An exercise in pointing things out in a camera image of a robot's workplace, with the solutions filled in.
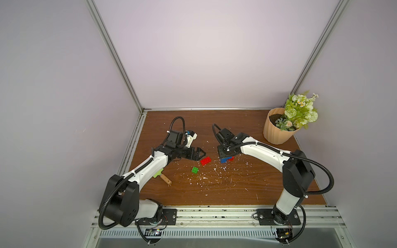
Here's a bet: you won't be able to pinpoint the green white artificial flowers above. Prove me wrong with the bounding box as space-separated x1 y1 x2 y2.
275 92 319 132

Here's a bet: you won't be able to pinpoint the black corrugated cable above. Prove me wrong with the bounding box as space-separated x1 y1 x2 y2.
212 123 335 196
98 116 187 231

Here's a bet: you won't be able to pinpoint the right black corrugated cable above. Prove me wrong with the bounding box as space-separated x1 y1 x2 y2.
212 123 335 196

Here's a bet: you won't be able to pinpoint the beige ribbed flower pot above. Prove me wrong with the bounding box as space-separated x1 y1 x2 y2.
263 107 299 145

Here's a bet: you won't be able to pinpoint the green toy rake wooden handle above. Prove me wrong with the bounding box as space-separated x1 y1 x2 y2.
153 168 172 186

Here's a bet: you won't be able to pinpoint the blue long lego brick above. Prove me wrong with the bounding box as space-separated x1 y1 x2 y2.
220 157 230 163

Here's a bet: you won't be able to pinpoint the red long lego brick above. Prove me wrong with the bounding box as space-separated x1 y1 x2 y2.
200 157 212 166

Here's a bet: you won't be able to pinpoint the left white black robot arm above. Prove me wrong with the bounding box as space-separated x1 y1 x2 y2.
98 130 206 230

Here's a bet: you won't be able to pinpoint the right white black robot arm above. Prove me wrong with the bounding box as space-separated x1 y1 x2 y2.
213 125 315 225

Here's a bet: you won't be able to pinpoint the circuit board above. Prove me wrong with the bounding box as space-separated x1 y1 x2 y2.
276 228 293 242
144 228 162 237

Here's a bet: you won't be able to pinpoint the left circuit board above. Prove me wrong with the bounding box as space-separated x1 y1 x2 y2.
144 228 162 237

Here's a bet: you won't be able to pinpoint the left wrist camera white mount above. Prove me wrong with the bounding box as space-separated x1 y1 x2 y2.
185 130 197 148

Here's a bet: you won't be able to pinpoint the aluminium front rail frame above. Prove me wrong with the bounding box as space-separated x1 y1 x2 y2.
83 205 357 248

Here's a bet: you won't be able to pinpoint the left black corrugated cable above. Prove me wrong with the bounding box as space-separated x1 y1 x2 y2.
98 116 187 231

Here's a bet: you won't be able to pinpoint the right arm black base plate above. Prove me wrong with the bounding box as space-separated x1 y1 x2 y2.
252 208 301 226

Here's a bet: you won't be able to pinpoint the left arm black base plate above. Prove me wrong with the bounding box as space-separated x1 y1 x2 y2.
138 208 177 226

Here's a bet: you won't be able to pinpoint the right circuit board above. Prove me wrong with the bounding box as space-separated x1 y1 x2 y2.
276 228 293 242

